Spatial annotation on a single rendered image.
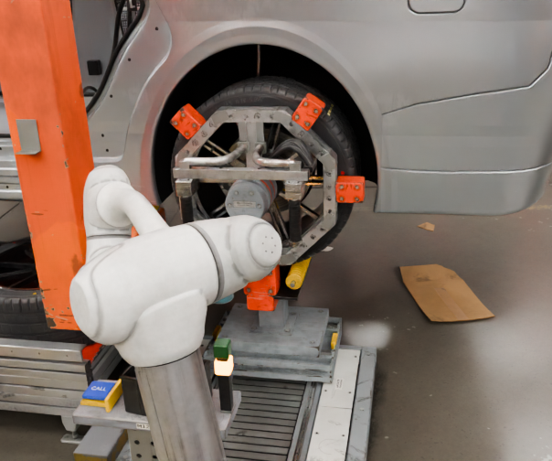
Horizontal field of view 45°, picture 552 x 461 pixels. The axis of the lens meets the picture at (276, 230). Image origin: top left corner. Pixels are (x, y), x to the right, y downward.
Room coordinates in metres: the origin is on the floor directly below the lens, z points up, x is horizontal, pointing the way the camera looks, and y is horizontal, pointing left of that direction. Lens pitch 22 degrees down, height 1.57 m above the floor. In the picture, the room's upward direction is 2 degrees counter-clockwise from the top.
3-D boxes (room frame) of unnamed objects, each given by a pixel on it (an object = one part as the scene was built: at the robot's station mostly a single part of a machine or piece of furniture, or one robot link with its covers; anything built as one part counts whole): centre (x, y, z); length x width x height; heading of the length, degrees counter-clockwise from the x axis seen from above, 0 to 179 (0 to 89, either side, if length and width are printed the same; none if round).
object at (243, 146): (2.05, 0.18, 1.03); 0.19 x 0.18 x 0.11; 168
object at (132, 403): (1.51, 0.31, 0.51); 0.20 x 0.14 x 0.13; 69
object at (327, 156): (2.14, 0.06, 0.85); 0.54 x 0.07 x 0.54; 78
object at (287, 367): (2.31, 0.02, 0.13); 0.50 x 0.36 x 0.10; 78
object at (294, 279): (2.22, -0.08, 0.51); 0.29 x 0.06 x 0.06; 168
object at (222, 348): (1.48, 0.15, 0.64); 0.04 x 0.04 x 0.04; 78
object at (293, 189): (1.91, -0.06, 0.93); 0.09 x 0.05 x 0.05; 168
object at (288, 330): (2.31, 0.02, 0.32); 0.40 x 0.30 x 0.28; 78
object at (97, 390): (1.56, 0.51, 0.47); 0.07 x 0.07 x 0.02; 78
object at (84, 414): (1.52, 0.34, 0.44); 0.43 x 0.17 x 0.03; 78
